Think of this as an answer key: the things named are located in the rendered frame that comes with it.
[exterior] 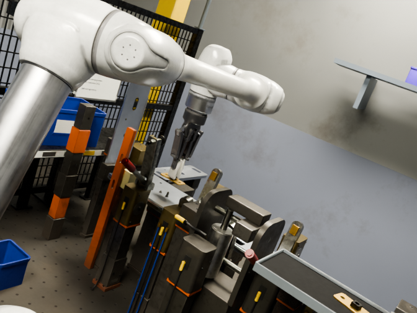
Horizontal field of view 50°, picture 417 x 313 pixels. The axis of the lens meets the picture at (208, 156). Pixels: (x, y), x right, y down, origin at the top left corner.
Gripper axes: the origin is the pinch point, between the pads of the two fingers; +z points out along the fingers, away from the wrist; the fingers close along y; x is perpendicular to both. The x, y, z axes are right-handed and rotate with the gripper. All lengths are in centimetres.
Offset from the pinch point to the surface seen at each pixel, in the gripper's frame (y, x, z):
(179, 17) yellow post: 49, 58, -46
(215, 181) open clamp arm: 15.7, -7.1, 2.6
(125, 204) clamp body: -20.6, -0.5, 10.5
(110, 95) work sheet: 17, 54, -6
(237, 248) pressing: -4.4, -32.3, 10.4
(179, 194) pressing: 6.9, -0.4, 10.6
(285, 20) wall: 208, 87, -72
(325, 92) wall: 215, 37, -32
